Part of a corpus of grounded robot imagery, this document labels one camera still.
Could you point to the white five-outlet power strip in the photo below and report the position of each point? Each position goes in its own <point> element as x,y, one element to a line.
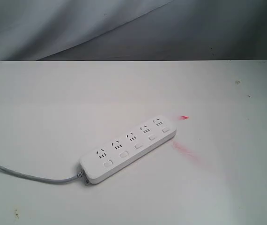
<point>117,153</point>

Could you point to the white backdrop cloth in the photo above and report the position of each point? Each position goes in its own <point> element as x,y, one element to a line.
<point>133,29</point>

